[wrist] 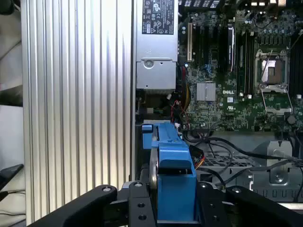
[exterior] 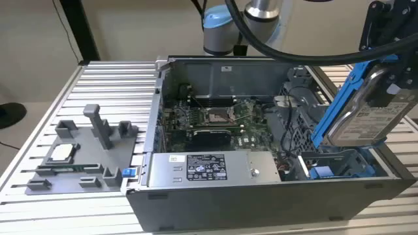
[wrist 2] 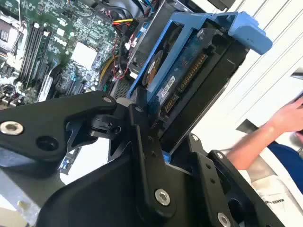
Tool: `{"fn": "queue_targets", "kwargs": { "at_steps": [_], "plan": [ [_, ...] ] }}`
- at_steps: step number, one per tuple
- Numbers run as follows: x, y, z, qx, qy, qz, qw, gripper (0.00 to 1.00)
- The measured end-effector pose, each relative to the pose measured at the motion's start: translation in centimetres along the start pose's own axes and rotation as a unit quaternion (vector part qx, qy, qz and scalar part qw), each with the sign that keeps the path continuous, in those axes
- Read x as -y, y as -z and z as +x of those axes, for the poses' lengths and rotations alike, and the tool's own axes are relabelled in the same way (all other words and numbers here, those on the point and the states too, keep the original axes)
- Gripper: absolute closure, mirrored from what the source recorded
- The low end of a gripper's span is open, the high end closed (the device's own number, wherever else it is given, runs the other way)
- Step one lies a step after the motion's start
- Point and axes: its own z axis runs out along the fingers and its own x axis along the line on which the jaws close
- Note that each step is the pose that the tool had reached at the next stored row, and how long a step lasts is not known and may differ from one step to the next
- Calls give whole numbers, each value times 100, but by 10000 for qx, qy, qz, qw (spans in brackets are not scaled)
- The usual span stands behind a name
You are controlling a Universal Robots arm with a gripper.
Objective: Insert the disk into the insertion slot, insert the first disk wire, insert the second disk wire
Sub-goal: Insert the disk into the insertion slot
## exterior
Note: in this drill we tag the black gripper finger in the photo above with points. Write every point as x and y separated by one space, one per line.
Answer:
385 98

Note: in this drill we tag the hard disk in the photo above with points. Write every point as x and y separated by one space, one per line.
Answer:
360 127

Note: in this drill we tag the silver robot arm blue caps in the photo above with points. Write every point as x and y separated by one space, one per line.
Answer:
218 36

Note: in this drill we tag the grey metal disk bay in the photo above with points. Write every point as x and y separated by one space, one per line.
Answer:
346 159

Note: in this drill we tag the grey metal drive cage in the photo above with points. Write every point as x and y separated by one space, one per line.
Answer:
294 127

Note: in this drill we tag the green Dell motherboard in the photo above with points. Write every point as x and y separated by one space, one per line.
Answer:
258 137

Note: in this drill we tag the CPU socket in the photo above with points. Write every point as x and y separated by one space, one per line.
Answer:
217 115

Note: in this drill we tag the black graphics card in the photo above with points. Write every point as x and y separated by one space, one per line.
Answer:
209 139

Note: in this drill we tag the grey open PC case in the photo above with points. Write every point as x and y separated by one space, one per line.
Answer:
229 208

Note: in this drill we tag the silver power supply unit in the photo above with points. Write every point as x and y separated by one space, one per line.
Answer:
163 171

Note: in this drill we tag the blue case latch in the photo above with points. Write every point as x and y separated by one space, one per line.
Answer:
129 172

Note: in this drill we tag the grey parts rack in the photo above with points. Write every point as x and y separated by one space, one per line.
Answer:
85 156

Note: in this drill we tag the silver CPU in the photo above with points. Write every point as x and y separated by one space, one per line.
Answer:
65 151

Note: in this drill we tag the black round base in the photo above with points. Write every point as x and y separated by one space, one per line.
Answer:
11 115

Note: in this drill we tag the black frame post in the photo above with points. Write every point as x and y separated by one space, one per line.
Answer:
81 29

